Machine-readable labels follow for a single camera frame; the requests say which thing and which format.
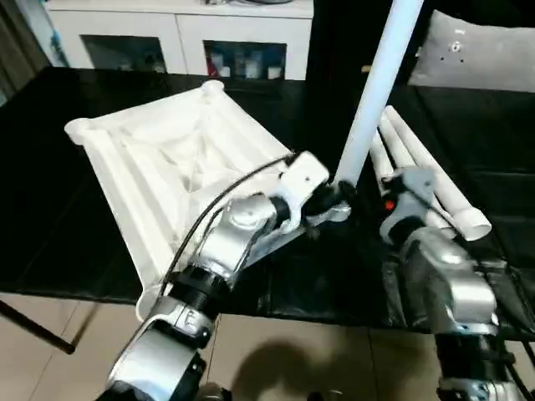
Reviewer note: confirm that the grey cushion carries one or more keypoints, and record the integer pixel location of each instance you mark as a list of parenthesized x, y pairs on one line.
[(480, 54)]

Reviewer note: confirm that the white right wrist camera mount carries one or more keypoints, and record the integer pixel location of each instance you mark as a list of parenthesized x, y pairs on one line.
[(411, 196)]

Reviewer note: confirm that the black box with gold label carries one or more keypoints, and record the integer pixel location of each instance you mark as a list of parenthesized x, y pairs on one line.
[(342, 37)]

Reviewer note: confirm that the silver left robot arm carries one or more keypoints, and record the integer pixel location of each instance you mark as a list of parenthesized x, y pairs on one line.
[(234, 234)]

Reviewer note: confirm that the black metal support bar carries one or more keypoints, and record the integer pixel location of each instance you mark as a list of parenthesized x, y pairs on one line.
[(33, 326)]

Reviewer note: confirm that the white plastic table top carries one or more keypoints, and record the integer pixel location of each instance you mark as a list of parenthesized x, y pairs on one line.
[(142, 138)]

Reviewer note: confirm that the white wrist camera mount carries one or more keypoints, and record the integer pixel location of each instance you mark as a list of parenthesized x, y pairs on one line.
[(303, 175), (411, 196)]

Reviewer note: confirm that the white plastic table leg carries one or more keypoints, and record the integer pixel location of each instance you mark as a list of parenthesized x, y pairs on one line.
[(401, 142), (380, 154), (443, 184), (376, 83)]

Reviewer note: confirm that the white pipe with blue clip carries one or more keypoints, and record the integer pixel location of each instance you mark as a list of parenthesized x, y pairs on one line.
[(55, 42)]

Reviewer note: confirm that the beige curtain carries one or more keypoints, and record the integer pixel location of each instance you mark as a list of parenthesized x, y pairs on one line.
[(18, 42)]

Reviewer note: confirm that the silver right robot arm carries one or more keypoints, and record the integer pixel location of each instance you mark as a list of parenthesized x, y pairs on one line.
[(447, 275)]

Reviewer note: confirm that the black work mat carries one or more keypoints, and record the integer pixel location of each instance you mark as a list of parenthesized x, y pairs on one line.
[(42, 167)]

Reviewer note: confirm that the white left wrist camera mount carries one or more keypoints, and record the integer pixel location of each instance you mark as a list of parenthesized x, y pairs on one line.
[(303, 175)]

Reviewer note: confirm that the white glass-door cabinet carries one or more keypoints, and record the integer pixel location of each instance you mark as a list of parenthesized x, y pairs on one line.
[(188, 25)]

